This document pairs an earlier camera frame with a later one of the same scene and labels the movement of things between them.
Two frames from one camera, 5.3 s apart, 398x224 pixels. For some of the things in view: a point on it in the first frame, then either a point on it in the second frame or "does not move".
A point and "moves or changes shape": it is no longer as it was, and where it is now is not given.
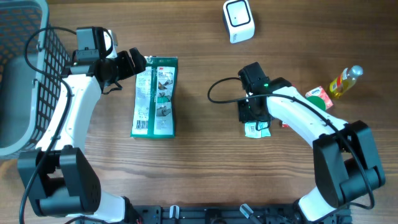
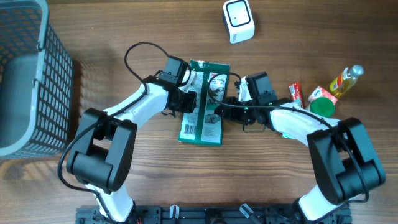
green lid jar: x=318 y=101 moves or changes shape
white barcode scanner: x=239 y=20 does not move
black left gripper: x=127 y=58 → x=191 y=106
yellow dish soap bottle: x=346 y=81 does not move
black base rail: x=225 y=214 does not move
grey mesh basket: x=33 y=60 does not move
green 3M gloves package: x=155 y=99 → x=203 y=126
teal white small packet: x=255 y=129 → x=286 y=135
